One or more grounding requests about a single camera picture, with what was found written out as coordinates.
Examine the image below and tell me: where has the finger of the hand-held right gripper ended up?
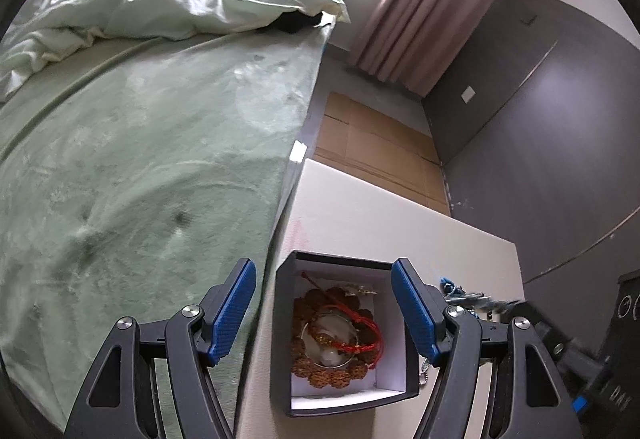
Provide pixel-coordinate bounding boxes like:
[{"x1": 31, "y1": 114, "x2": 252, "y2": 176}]
[{"x1": 500, "y1": 300, "x2": 608, "y2": 382}]

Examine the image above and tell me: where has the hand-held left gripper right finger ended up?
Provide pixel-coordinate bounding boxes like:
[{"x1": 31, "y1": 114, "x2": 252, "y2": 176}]
[{"x1": 391, "y1": 258, "x2": 586, "y2": 439}]

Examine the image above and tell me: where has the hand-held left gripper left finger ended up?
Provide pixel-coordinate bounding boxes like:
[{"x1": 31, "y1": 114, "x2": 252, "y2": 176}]
[{"x1": 62, "y1": 258, "x2": 258, "y2": 439}]

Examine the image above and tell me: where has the red string bracelet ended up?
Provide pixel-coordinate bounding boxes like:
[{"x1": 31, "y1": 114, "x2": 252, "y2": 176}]
[{"x1": 300, "y1": 271, "x2": 384, "y2": 356}]

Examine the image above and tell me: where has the black jewelry box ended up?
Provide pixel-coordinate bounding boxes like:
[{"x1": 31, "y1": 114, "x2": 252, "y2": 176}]
[{"x1": 270, "y1": 250, "x2": 432, "y2": 420}]

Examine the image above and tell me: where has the silver chain necklace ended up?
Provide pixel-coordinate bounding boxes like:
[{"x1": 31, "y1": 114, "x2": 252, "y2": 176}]
[{"x1": 419, "y1": 290, "x2": 505, "y2": 387}]

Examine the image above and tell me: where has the brown bead bracelet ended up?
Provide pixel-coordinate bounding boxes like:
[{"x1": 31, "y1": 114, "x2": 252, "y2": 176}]
[{"x1": 291, "y1": 286, "x2": 383, "y2": 389}]

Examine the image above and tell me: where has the clear bangle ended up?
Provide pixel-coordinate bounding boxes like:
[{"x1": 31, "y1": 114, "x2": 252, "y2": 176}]
[{"x1": 300, "y1": 311, "x2": 362, "y2": 368}]

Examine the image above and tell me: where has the flat cardboard sheet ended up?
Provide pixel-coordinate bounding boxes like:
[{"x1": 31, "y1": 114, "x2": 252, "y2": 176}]
[{"x1": 312, "y1": 91, "x2": 452, "y2": 218}]

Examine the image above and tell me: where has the bed with green sheet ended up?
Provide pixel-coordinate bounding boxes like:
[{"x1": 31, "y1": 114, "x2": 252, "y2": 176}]
[{"x1": 0, "y1": 24, "x2": 336, "y2": 426}]

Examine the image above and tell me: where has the grey wardrobe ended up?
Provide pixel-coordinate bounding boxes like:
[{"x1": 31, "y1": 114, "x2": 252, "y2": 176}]
[{"x1": 422, "y1": 0, "x2": 640, "y2": 302}]

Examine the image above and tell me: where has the pink curtain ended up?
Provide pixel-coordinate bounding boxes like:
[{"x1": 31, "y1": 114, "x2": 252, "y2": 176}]
[{"x1": 352, "y1": 0, "x2": 496, "y2": 97}]

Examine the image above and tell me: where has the black cloth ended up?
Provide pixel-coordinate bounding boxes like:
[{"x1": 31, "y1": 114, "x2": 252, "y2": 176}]
[{"x1": 276, "y1": 11, "x2": 322, "y2": 34}]

